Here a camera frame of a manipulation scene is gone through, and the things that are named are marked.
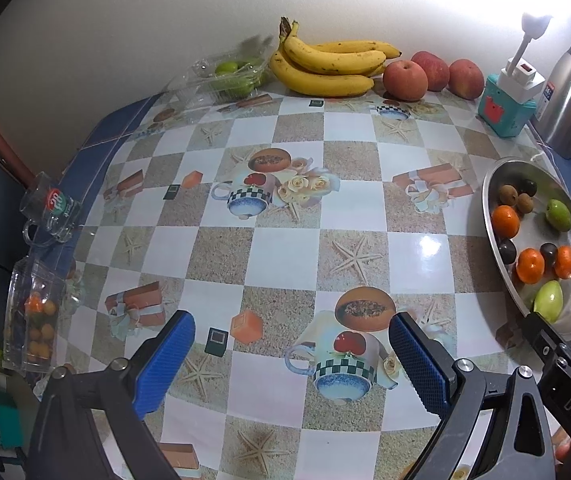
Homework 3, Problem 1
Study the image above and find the clear box of small oranges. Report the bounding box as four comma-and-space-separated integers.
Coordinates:
4, 257, 66, 373

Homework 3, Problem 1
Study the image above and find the pale red apple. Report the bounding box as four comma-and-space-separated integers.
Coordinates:
383, 59, 429, 101

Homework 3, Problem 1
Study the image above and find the teal plastic bin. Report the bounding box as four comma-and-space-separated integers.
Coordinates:
0, 392, 29, 448

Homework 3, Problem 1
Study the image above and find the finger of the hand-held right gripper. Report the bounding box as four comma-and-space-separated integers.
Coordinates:
522, 311, 571, 369

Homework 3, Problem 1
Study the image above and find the teal toy box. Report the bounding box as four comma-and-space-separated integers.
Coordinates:
476, 74, 537, 138

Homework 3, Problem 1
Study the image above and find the stainless steel bowl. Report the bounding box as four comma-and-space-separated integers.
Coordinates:
480, 156, 571, 336

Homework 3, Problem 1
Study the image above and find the checkered printed tablecloth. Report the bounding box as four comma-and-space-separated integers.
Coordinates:
66, 75, 571, 480

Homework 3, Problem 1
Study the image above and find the white power strip with cable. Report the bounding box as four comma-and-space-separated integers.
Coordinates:
495, 11, 551, 101

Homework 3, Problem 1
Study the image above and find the person's right hand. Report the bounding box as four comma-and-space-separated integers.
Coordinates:
554, 430, 571, 467

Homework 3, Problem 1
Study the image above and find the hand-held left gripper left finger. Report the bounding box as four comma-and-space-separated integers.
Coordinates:
28, 310, 196, 480

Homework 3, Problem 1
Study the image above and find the stainless steel thermos jug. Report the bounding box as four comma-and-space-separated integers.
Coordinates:
535, 35, 571, 153

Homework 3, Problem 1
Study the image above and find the green mango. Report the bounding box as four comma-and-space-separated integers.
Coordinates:
533, 280, 565, 324

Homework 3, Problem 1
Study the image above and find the green apple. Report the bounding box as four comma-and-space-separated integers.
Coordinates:
545, 199, 571, 232

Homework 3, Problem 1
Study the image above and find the yellow banana bunch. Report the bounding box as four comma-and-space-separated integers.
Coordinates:
270, 16, 402, 97

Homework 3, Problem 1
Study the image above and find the clear plastic clamshell container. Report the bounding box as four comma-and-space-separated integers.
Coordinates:
166, 45, 271, 108

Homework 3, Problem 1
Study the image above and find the glass mug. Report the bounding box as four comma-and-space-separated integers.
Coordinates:
20, 171, 82, 247

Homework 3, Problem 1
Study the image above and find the orange tangerine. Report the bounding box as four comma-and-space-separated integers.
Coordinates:
515, 248, 546, 285
554, 245, 571, 280
491, 205, 521, 239

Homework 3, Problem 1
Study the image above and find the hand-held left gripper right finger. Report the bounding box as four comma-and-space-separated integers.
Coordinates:
389, 311, 557, 480

